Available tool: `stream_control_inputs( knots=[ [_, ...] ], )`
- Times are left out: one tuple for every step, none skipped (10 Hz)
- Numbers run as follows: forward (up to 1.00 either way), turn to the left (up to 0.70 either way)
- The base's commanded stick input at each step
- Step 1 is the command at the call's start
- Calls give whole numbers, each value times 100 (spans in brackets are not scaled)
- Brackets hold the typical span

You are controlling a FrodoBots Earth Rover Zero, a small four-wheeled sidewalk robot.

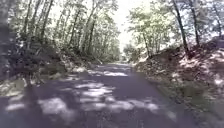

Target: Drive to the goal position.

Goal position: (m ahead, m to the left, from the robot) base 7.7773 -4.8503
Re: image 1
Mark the grey asphalt forest road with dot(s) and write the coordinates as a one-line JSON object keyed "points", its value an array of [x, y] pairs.
{"points": [[110, 110]]}

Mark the grass verge strip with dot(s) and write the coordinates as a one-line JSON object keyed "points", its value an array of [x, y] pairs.
{"points": [[196, 96]]}

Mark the wood of trees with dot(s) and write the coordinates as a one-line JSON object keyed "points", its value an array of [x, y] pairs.
{"points": [[166, 26], [66, 26]]}

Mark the leaf-covered earth bank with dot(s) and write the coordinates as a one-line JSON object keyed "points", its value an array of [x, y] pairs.
{"points": [[190, 66], [30, 66]]}

